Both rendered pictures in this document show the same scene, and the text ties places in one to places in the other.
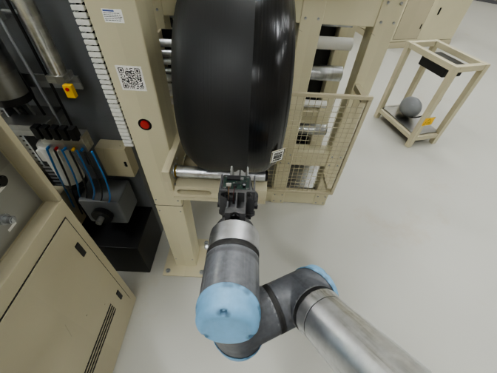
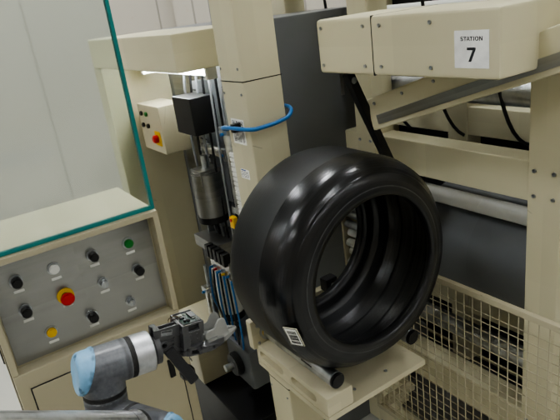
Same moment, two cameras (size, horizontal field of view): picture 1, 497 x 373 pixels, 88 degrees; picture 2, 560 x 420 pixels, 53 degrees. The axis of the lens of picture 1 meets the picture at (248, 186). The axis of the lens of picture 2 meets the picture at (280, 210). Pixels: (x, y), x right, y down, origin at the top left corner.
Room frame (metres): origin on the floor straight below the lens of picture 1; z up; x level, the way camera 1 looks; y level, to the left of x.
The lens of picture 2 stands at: (0.00, -1.06, 1.85)
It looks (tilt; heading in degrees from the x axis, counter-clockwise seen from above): 20 degrees down; 59
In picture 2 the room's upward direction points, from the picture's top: 8 degrees counter-clockwise
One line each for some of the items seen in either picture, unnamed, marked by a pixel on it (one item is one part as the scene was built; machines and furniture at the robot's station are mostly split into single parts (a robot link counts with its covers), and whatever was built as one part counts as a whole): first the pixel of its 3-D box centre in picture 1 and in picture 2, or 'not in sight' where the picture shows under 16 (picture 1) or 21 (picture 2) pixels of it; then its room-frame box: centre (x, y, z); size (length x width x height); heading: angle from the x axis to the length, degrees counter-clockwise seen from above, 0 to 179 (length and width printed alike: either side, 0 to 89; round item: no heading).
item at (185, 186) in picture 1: (220, 185); (301, 370); (0.69, 0.11, 0.84); 0.36 x 0.09 x 0.06; 91
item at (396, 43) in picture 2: not in sight; (427, 38); (1.13, -0.01, 1.71); 0.61 x 0.25 x 0.15; 91
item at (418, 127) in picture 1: (421, 95); not in sight; (2.48, -1.65, 0.40); 0.60 x 0.35 x 0.80; 17
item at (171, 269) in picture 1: (188, 256); not in sight; (0.81, 0.37, 0.01); 0.27 x 0.27 x 0.02; 1
